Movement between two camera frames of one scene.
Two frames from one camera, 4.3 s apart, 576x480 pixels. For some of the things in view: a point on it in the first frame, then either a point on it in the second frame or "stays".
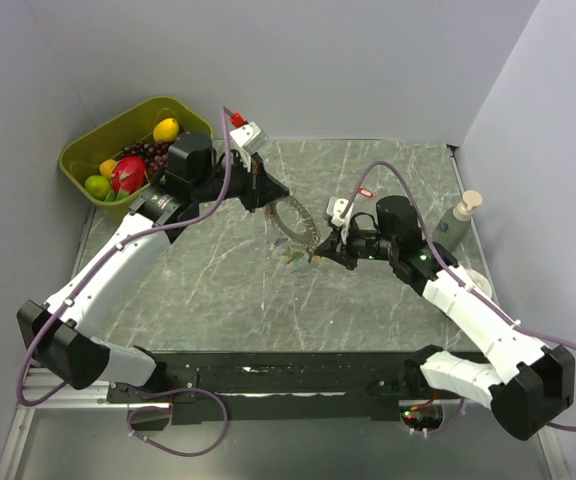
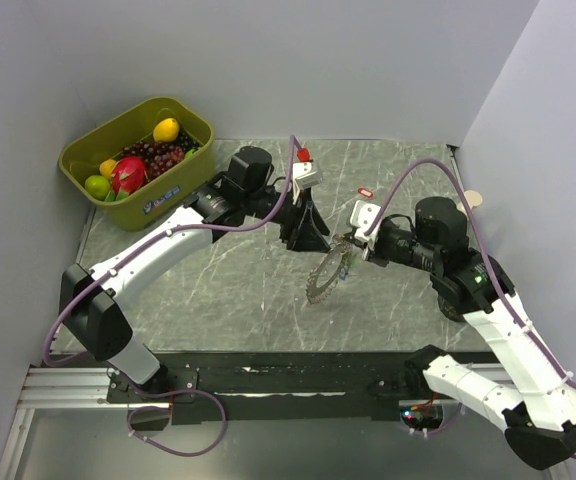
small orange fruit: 106,166 stays
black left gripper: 259,187 to 303,227
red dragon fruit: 129,176 stays
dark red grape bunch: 154,154 stays
